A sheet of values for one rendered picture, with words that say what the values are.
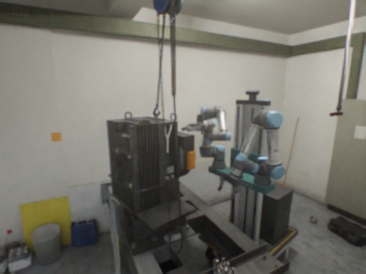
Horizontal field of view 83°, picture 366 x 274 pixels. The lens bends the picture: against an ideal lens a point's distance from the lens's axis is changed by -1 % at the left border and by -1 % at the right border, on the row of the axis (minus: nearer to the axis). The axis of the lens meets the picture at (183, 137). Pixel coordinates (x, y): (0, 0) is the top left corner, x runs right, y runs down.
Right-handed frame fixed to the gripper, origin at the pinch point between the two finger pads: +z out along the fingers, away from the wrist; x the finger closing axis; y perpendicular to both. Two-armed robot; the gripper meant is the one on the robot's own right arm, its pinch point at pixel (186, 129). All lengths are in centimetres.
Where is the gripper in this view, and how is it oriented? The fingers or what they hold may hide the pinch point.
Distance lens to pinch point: 153.0
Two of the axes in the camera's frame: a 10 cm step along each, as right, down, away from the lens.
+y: 0.5, 9.8, 2.1
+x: -7.1, -1.1, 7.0
